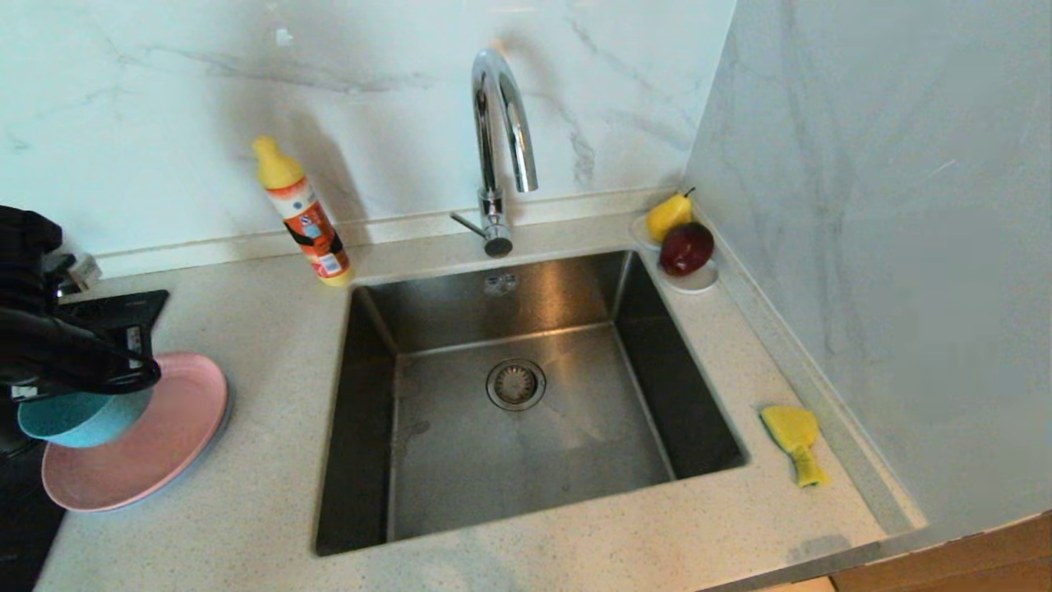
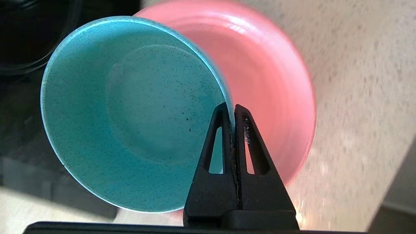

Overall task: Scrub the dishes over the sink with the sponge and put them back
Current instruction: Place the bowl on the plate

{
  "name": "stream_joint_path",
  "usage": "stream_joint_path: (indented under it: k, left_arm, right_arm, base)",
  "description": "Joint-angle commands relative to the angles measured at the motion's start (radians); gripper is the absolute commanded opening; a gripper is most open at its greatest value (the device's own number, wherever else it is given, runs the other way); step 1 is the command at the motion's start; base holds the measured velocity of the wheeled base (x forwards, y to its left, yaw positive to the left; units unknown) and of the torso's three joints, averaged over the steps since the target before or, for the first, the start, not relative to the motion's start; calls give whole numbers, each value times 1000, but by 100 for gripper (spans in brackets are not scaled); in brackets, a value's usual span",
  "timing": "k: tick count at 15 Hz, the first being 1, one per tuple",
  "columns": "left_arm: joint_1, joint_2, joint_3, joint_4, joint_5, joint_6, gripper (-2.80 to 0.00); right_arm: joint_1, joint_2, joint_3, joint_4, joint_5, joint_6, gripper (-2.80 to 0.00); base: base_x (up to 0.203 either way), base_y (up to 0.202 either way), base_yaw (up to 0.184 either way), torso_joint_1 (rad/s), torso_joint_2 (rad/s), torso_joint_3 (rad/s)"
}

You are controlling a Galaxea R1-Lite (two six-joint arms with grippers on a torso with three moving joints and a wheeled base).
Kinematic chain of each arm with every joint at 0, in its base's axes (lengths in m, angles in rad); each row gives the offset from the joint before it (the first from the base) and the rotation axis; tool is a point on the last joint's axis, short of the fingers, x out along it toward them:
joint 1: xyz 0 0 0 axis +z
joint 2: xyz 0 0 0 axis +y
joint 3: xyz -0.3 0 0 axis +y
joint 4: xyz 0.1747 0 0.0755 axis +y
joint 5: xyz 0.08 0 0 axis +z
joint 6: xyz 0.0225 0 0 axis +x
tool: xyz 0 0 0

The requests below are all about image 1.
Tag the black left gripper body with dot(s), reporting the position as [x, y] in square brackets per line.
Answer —
[41, 329]

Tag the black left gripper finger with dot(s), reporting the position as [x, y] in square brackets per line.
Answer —
[140, 370]

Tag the pink plate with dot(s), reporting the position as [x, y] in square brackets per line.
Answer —
[164, 436]

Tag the teal cup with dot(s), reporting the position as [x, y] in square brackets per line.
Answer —
[82, 419]

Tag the blue plate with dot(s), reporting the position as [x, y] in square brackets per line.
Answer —
[220, 436]

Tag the orange dish soap bottle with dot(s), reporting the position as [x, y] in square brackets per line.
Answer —
[308, 218]

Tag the chrome gooseneck faucet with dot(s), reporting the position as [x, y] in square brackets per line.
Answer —
[491, 205]

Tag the yellow sponge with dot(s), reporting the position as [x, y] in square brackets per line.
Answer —
[791, 427]

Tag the metal sink drain strainer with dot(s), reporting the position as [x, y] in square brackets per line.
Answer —
[516, 385]

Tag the stainless steel sink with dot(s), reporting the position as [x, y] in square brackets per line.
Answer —
[534, 460]

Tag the black glass cooktop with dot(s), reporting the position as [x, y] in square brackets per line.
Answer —
[123, 304]

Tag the yellow pear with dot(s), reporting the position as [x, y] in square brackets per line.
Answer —
[667, 217]

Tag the dark red apple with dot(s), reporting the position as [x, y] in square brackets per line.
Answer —
[686, 249]

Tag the small white dish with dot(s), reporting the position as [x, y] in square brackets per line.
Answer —
[697, 284]

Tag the wooden cabinet panel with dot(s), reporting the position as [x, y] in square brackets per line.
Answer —
[945, 567]

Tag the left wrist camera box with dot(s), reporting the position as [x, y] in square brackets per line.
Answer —
[78, 271]

